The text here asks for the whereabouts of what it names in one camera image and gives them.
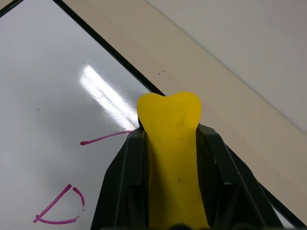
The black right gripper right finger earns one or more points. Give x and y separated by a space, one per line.
230 182

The yellow whiteboard eraser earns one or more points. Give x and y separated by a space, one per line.
172 143

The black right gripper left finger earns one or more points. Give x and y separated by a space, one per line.
124 182

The black framed whiteboard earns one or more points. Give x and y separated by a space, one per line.
48 83

